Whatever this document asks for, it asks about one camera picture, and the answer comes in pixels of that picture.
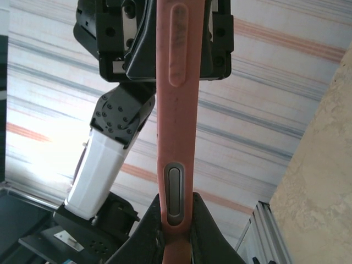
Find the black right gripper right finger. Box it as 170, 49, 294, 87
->
189, 191, 244, 264

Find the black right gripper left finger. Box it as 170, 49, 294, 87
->
106, 193, 166, 264

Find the pink silicone phone case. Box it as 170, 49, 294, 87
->
155, 0, 203, 264

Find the aluminium extrusion frame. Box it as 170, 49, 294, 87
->
236, 200, 292, 264

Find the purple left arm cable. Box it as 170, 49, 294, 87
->
71, 141, 89, 190

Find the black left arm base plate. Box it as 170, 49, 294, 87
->
18, 227, 85, 264

